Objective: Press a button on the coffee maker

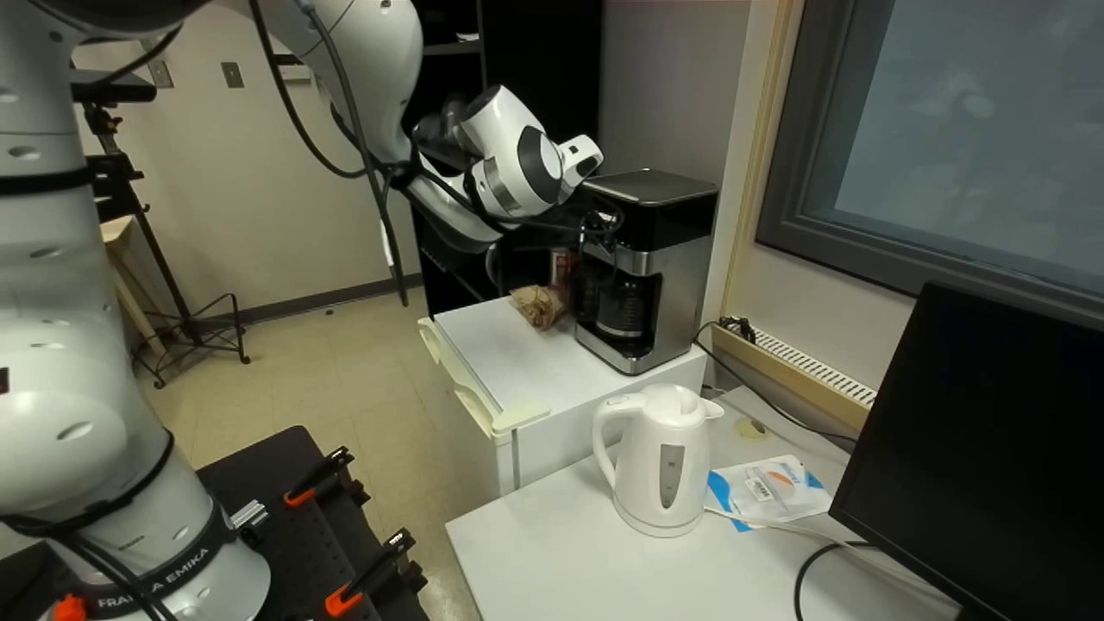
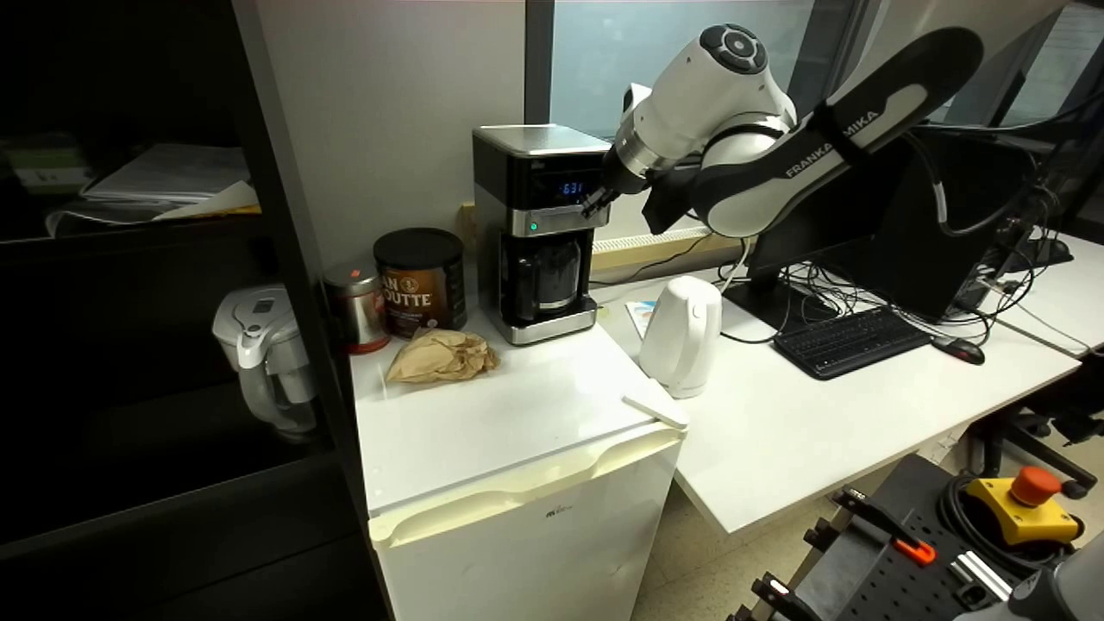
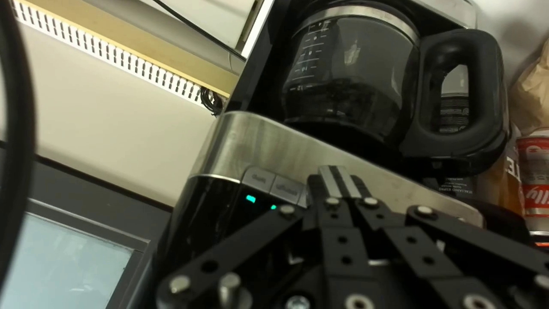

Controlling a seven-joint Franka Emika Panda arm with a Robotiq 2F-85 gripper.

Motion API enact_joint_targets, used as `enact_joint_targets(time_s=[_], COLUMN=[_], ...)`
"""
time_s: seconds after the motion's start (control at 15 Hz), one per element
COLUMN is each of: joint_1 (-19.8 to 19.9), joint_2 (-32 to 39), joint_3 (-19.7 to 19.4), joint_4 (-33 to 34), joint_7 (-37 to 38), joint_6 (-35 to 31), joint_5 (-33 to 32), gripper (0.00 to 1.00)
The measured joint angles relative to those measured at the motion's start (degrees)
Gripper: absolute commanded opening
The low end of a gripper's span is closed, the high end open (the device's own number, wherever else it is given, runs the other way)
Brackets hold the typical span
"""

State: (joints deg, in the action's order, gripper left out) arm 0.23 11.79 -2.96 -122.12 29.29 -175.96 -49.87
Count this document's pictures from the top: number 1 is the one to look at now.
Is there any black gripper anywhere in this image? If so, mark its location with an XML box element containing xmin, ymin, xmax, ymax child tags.
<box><xmin>501</xmin><ymin>200</ymin><xmax>604</xmax><ymax>252</ymax></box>

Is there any black silver coffee maker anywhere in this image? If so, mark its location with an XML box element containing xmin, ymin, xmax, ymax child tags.
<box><xmin>570</xmin><ymin>165</ymin><xmax>721</xmax><ymax>380</ymax></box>

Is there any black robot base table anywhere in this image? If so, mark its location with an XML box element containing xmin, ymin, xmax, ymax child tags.
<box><xmin>0</xmin><ymin>424</ymin><xmax>431</xmax><ymax>621</ymax></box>

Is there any small brown jar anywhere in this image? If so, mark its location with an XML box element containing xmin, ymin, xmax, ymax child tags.
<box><xmin>547</xmin><ymin>246</ymin><xmax>581</xmax><ymax>309</ymax></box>

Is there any brown crumpled lump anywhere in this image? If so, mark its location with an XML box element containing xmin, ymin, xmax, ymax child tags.
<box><xmin>508</xmin><ymin>283</ymin><xmax>570</xmax><ymax>335</ymax></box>

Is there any white mini fridge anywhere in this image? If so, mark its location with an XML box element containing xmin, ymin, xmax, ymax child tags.
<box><xmin>414</xmin><ymin>294</ymin><xmax>709</xmax><ymax>505</ymax></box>

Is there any tall black shelf unit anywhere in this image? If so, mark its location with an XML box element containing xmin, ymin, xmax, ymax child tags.
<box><xmin>408</xmin><ymin>0</ymin><xmax>608</xmax><ymax>321</ymax></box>

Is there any black power plug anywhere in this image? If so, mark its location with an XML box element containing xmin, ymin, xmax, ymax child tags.
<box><xmin>714</xmin><ymin>313</ymin><xmax>762</xmax><ymax>347</ymax></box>

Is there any white electric kettle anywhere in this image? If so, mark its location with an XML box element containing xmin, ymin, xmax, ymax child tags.
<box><xmin>589</xmin><ymin>380</ymin><xmax>729</xmax><ymax>542</ymax></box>

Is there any white baseboard heater vent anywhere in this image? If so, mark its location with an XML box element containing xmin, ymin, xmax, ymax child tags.
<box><xmin>709</xmin><ymin>321</ymin><xmax>884</xmax><ymax>450</ymax></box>

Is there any white blue orange packet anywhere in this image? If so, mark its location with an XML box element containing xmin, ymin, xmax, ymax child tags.
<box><xmin>704</xmin><ymin>451</ymin><xmax>835</xmax><ymax>538</ymax></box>

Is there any black orange spring clamp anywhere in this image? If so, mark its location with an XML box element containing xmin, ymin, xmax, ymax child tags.
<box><xmin>321</xmin><ymin>524</ymin><xmax>421</xmax><ymax>621</ymax></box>
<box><xmin>279</xmin><ymin>444</ymin><xmax>358</xmax><ymax>510</ymax></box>

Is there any dark framed window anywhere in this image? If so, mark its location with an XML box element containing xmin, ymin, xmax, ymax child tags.
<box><xmin>757</xmin><ymin>0</ymin><xmax>1104</xmax><ymax>332</ymax></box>

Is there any light wooden stool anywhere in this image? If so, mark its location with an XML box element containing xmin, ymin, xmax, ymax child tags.
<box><xmin>95</xmin><ymin>215</ymin><xmax>172</xmax><ymax>367</ymax></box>

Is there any black computer monitor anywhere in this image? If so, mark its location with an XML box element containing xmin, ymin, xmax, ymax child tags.
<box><xmin>829</xmin><ymin>278</ymin><xmax>1104</xmax><ymax>621</ymax></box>

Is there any black monitor cable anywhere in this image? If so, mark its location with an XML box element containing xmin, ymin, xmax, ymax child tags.
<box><xmin>789</xmin><ymin>538</ymin><xmax>881</xmax><ymax>621</ymax></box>

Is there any black camera tripod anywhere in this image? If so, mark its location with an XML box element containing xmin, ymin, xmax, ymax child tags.
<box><xmin>69</xmin><ymin>97</ymin><xmax>254</xmax><ymax>391</ymax></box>

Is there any large grey wall plate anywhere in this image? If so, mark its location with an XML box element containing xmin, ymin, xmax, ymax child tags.
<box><xmin>145</xmin><ymin>53</ymin><xmax>179</xmax><ymax>94</ymax></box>

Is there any black stereo camera bar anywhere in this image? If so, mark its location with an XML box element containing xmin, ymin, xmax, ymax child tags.
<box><xmin>69</xmin><ymin>68</ymin><xmax>160</xmax><ymax>108</ymax></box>

